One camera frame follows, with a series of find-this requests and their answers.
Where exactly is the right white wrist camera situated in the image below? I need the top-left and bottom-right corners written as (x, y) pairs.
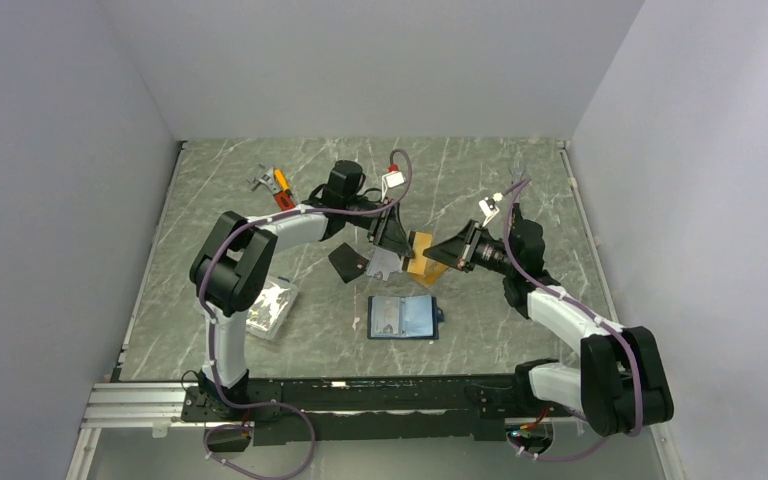
top-left (478, 192), bottom-right (504, 228)

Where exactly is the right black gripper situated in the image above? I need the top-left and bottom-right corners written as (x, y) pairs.
top-left (423, 220), bottom-right (518, 277)

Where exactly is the red adjustable wrench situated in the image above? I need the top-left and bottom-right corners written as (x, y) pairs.
top-left (249, 164), bottom-right (296, 211)

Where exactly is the grey wrench black handle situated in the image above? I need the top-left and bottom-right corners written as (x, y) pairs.
top-left (509, 157), bottom-right (525, 185)

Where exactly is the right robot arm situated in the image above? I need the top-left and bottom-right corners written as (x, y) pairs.
top-left (423, 210), bottom-right (675, 437)

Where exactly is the aluminium frame rail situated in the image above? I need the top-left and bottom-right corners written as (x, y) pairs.
top-left (81, 382), bottom-right (668, 432)

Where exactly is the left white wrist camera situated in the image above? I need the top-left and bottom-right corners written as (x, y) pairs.
top-left (381, 164), bottom-right (406, 193)

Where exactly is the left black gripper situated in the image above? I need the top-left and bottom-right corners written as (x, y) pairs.
top-left (345, 197), bottom-right (415, 259)

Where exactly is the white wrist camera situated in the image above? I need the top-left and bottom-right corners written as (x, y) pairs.
top-left (381, 164), bottom-right (406, 193)
top-left (478, 192), bottom-right (504, 228)

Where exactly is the silver card stack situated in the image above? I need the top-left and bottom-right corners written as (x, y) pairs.
top-left (365, 247), bottom-right (403, 281)

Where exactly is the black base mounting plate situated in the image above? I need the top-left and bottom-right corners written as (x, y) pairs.
top-left (180, 374), bottom-right (575, 446)

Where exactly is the black card stack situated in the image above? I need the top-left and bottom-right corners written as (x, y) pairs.
top-left (327, 243), bottom-right (369, 284)

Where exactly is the single orange card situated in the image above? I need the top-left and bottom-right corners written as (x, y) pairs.
top-left (403, 231), bottom-right (433, 276)

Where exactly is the single silver card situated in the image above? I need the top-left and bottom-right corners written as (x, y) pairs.
top-left (369, 296), bottom-right (403, 338)

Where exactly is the clear plastic screw box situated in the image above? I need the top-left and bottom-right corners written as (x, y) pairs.
top-left (246, 275), bottom-right (299, 340)

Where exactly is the blue leather card holder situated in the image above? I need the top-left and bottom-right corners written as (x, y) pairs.
top-left (367, 295), bottom-right (445, 340)

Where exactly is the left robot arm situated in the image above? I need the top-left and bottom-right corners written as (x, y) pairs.
top-left (189, 160), bottom-right (415, 420)

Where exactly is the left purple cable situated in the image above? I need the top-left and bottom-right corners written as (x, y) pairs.
top-left (197, 148), bottom-right (414, 480)

